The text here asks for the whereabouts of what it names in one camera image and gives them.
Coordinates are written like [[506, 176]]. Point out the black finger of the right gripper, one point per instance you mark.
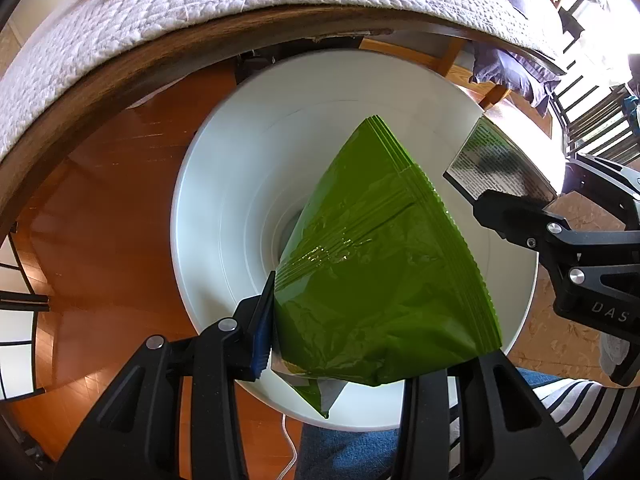
[[523, 222]]

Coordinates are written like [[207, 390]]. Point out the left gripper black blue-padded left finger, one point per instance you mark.
[[132, 431]]

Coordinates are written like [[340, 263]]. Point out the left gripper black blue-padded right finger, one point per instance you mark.
[[505, 431]]

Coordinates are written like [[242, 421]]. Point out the silver foil printed packet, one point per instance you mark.
[[523, 163]]

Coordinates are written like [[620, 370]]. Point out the green plastic pouch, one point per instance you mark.
[[376, 283]]

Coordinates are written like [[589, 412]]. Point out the white round trash bin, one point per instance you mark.
[[255, 161]]

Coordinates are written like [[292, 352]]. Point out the striped shirt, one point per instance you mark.
[[592, 418]]

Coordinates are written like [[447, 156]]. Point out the purple pillow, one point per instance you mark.
[[529, 79]]

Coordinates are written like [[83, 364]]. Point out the shoji sliding door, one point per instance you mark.
[[19, 309]]

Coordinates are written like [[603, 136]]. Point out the blue jeans leg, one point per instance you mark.
[[332, 454]]

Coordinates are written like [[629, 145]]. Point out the pink quilted bed cover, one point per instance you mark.
[[80, 35]]

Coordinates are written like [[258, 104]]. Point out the wooden bunk bed frame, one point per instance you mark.
[[118, 83]]

